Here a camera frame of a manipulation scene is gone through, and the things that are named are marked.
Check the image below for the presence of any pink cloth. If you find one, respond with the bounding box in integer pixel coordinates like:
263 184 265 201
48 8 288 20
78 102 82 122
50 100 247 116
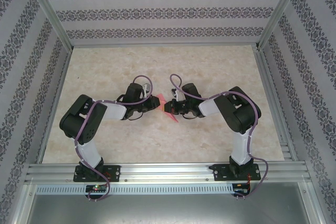
156 93 180 124

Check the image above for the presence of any thin aluminium back bar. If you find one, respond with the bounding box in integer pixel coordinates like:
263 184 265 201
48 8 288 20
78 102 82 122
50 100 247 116
70 41 260 49

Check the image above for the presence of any grey metal panel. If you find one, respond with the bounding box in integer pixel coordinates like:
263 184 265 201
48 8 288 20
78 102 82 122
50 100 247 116
26 194 322 224

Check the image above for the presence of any thin black left gripper cable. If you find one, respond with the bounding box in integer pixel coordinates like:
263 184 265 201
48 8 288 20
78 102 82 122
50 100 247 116
128 111 144 122

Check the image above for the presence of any aluminium mounting rail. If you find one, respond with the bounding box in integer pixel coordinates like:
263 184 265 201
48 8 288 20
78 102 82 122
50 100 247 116
25 163 308 183

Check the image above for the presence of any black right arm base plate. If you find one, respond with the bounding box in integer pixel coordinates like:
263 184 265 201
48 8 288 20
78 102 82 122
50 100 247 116
213 163 260 182

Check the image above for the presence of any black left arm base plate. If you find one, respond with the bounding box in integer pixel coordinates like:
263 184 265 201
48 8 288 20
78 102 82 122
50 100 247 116
74 165 121 183

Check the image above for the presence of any slotted grey cable duct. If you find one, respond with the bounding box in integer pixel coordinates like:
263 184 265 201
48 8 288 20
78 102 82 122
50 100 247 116
35 184 234 195

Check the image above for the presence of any narrow aluminium side rail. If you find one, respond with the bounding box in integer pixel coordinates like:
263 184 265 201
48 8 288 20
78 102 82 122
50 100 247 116
36 47 76 164

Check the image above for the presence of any wide aluminium side rail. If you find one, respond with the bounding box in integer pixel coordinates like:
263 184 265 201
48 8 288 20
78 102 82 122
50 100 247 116
255 47 298 162

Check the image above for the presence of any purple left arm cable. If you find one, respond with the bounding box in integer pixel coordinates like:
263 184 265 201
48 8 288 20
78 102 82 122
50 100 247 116
74 74 154 203

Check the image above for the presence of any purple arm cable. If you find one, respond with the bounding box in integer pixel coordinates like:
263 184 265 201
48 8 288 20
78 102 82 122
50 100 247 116
74 74 154 203
170 73 269 199

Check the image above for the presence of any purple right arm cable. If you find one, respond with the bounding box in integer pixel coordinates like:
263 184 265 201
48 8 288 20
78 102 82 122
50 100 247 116
170 73 269 199

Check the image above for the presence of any slanted aluminium frame post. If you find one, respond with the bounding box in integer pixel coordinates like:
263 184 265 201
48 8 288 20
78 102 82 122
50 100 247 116
23 0 74 50
256 0 307 49

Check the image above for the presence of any aluminium frame leg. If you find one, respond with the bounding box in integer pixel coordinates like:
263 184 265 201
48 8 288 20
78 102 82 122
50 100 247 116
10 182 37 224
304 179 328 224

